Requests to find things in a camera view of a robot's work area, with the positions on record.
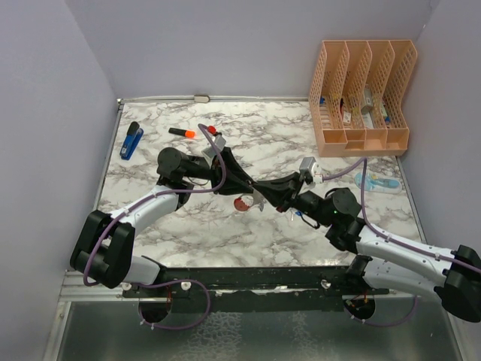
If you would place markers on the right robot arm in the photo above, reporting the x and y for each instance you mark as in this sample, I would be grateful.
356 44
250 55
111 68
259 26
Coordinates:
384 260

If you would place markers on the peach plastic desk organizer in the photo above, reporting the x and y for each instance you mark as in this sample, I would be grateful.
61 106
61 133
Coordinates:
363 83

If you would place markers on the white wall clip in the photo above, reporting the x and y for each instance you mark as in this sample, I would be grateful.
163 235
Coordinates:
201 98

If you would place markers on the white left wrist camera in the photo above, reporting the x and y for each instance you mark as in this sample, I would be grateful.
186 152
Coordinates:
216 147

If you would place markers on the light blue packaged item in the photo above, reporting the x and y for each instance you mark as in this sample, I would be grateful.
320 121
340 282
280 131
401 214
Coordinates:
378 184

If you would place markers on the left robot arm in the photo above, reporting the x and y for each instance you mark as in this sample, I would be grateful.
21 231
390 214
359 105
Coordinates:
104 250

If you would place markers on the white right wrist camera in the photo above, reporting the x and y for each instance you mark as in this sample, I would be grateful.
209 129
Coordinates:
309 171

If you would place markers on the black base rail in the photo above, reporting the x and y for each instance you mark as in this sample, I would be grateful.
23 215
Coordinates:
257 289

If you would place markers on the blue key tag with key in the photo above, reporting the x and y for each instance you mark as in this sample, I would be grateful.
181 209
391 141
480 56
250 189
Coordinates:
296 215

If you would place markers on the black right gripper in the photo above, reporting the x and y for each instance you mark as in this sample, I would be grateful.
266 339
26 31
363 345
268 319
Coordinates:
280 192

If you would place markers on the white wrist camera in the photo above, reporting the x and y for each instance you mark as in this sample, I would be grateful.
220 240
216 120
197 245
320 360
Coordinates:
216 147
309 171

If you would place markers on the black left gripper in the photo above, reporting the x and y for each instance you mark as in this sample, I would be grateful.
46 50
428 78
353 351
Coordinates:
237 179

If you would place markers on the black orange highlighter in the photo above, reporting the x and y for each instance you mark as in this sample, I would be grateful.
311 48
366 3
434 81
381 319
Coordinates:
182 132

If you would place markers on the blue black stapler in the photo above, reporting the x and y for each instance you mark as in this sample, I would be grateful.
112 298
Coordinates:
133 137

